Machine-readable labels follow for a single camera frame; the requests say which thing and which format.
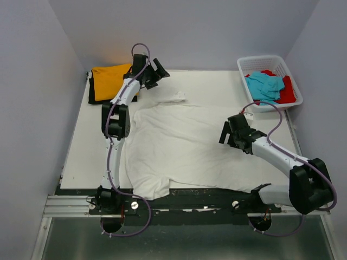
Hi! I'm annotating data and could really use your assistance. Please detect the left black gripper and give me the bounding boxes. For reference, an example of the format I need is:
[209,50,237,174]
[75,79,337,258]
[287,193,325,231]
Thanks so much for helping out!
[143,59,169,89]

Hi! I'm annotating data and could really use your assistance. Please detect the white t shirt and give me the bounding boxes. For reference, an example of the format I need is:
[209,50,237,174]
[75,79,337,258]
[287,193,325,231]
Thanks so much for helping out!
[123,101,269,200]

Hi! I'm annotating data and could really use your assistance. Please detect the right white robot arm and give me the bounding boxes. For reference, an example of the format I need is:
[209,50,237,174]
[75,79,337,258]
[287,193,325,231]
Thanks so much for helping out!
[219,113,337,215]

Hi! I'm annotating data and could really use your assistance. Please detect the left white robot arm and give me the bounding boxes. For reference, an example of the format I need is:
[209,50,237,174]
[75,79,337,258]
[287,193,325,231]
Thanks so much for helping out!
[95,54,170,214]

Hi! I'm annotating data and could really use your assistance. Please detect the folded orange t shirt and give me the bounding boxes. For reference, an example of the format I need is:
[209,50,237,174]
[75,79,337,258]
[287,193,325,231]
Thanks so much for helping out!
[91,63,139,102]

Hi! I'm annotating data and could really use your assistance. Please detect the light blue t shirt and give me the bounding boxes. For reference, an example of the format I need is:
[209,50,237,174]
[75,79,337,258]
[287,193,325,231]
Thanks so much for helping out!
[245,71,285,106]

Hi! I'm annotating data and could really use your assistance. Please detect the white plastic basket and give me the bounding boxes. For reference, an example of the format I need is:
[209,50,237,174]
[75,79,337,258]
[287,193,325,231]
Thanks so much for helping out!
[237,55,303,113]

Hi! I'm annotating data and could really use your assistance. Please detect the folded black t shirt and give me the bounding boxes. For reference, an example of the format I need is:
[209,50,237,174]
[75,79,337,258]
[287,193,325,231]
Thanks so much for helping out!
[87,66,140,106]

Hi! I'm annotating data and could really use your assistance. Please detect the red t shirt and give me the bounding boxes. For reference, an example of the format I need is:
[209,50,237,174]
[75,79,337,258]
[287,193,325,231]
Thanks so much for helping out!
[261,70,297,104]

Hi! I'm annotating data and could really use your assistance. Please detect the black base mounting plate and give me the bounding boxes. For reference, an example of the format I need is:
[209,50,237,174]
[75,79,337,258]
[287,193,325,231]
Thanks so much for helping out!
[54,186,318,227]

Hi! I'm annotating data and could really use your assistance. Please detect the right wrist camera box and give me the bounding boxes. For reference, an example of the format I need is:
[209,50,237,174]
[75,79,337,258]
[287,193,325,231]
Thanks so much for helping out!
[240,110,254,124]

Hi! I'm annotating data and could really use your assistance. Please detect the aluminium frame rail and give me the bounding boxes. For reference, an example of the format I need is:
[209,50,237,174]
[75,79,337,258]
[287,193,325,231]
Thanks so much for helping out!
[43,196,330,218]

